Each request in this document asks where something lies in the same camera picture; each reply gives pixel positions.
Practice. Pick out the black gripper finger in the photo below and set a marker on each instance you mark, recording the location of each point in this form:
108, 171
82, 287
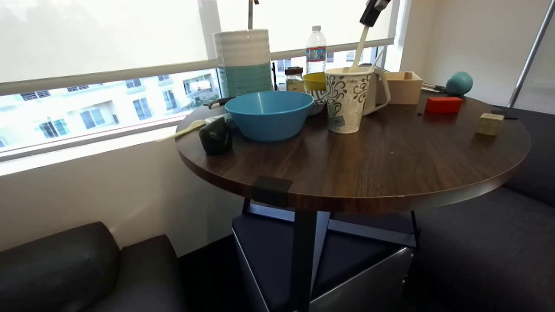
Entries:
382, 8
370, 11

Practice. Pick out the patterned paper cup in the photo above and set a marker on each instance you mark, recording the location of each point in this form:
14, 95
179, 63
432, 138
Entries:
347, 105

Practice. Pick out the clear water bottle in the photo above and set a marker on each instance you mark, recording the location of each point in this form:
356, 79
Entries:
316, 46

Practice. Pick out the white roller blind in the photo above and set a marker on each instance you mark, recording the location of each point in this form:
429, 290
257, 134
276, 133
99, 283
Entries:
288, 18
87, 36

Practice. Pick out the white plastic pitcher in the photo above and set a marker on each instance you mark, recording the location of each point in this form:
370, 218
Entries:
378, 93

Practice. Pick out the cream open box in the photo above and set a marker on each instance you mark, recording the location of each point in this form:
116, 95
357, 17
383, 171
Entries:
404, 89

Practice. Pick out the yellow bowl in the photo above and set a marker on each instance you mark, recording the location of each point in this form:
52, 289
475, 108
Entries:
314, 82

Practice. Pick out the spice jar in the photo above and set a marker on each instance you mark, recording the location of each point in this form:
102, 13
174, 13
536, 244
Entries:
293, 81

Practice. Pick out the teal ball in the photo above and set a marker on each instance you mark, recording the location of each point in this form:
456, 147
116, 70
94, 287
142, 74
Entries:
460, 84

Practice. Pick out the orange red block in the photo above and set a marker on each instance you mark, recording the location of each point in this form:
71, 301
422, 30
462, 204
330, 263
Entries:
444, 107

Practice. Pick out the thin bent rod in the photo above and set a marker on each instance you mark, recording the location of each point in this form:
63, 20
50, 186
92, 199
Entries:
252, 15

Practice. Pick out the white teal ribbed container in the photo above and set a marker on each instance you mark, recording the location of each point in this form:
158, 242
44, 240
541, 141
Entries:
243, 63

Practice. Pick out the blue plastic bowl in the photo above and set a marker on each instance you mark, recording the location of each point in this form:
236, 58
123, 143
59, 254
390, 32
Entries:
269, 119

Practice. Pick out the grey metal pole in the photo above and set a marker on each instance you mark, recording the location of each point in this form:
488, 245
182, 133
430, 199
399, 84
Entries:
533, 53

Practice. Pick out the small wooden block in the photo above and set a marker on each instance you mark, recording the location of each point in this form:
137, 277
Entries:
489, 126

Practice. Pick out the black rounded object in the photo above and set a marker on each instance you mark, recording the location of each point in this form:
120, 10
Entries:
215, 138

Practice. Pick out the black tape patch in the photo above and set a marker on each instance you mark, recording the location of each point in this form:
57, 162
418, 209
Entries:
271, 192

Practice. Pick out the dark metal table base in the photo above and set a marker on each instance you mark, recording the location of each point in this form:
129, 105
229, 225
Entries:
304, 261

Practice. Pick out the dark grey sofa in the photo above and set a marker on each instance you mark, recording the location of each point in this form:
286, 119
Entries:
491, 244

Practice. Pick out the black leather armchair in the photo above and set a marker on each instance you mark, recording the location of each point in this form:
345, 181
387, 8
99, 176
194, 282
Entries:
57, 271

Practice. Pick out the white window frame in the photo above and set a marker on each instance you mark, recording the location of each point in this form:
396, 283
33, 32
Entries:
208, 36

